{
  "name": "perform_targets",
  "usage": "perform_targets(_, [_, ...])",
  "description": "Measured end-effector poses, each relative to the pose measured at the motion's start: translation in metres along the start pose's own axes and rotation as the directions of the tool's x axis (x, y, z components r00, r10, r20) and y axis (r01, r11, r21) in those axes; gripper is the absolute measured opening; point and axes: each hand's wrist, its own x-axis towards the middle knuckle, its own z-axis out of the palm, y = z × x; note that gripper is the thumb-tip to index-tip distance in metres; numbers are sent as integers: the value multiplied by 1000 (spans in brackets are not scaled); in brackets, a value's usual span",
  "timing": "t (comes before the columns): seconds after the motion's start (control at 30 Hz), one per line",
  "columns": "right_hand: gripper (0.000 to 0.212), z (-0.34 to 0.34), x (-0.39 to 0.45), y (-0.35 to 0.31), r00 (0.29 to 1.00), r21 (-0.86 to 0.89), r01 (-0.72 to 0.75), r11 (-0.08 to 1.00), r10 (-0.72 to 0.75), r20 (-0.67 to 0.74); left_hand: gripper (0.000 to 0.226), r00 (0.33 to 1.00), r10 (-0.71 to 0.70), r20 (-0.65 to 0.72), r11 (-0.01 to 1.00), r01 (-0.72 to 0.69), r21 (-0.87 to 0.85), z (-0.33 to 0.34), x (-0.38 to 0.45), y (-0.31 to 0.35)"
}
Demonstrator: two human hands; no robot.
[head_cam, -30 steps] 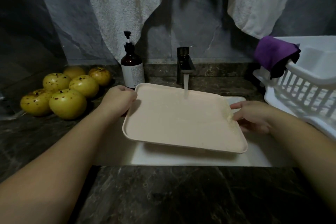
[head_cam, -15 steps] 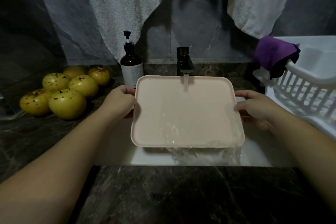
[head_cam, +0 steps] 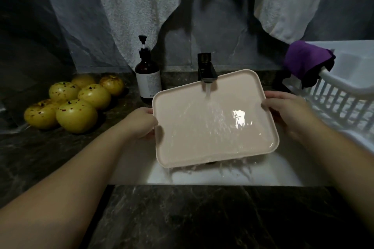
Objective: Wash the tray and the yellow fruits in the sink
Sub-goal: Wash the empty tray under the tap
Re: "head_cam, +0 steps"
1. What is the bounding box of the dark soap pump bottle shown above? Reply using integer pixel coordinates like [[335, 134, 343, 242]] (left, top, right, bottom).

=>
[[134, 35, 162, 103]]

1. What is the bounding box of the person's right forearm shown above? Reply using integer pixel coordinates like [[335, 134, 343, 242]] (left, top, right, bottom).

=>
[[295, 112, 374, 235]]

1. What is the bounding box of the person's left forearm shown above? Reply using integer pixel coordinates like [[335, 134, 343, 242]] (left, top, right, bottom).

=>
[[0, 123, 132, 249]]

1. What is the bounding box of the white plastic basket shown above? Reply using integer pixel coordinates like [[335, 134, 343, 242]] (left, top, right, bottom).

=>
[[282, 40, 374, 153]]

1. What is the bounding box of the white hanging towel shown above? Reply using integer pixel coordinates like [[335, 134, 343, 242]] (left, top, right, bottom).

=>
[[86, 0, 328, 68]]

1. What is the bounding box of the person's right hand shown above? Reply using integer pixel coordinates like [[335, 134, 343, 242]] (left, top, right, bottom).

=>
[[261, 90, 319, 142]]

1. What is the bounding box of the black faucet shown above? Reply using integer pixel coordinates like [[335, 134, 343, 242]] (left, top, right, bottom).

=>
[[197, 52, 218, 84]]

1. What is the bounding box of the white sink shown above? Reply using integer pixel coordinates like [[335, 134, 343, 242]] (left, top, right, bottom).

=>
[[108, 71, 334, 187]]

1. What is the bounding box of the beige plastic tray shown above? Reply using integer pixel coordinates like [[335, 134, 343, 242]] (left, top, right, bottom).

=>
[[152, 69, 281, 169]]

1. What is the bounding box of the purple cloth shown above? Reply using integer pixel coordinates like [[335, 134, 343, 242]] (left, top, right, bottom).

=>
[[284, 40, 337, 89]]

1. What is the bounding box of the person's left hand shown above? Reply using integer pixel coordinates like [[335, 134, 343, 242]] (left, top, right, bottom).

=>
[[114, 107, 159, 142]]

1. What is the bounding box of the group of yellow apples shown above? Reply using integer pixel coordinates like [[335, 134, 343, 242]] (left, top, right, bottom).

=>
[[23, 74, 126, 135]]

